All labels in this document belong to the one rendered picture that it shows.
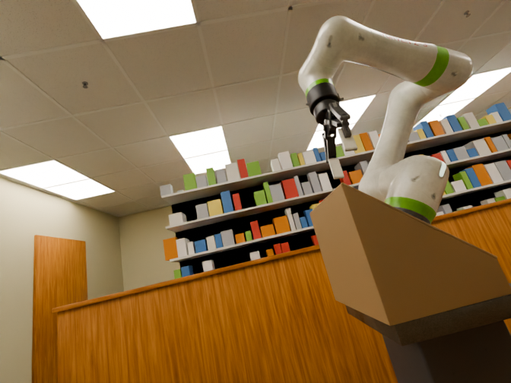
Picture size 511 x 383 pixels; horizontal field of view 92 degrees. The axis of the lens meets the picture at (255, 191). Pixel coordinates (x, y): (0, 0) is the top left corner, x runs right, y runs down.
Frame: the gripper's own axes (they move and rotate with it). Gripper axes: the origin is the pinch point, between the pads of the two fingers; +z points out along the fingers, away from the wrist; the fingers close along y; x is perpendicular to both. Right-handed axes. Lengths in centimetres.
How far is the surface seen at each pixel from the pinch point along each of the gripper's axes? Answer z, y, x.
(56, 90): -132, 59, 162
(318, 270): 9, 121, -9
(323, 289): 22, 123, -9
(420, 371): 49, 12, -6
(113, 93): -138, 73, 129
